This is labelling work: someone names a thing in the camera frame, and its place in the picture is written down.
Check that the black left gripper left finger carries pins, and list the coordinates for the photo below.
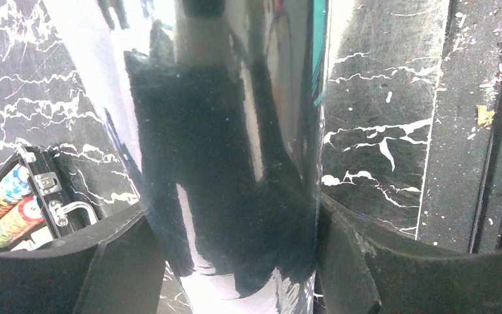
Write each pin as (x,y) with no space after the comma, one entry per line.
(113,266)

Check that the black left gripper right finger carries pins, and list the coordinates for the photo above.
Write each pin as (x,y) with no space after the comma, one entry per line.
(365,268)

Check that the black shuttlecock tube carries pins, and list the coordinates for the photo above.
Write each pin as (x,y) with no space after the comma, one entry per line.
(215,108)

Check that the black poker chip case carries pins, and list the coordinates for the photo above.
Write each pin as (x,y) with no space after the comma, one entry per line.
(35,206)

